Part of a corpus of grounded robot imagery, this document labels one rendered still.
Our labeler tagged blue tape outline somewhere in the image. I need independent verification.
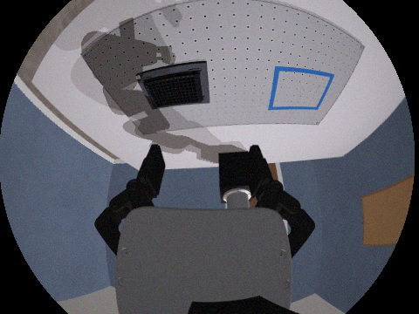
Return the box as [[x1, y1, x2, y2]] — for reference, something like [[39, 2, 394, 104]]
[[268, 66, 334, 110]]

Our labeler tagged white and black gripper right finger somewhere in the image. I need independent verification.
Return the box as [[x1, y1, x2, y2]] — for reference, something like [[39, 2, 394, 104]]
[[244, 145, 315, 258]]

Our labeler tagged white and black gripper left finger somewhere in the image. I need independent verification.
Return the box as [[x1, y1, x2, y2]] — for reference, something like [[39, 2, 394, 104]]
[[94, 144, 166, 256]]

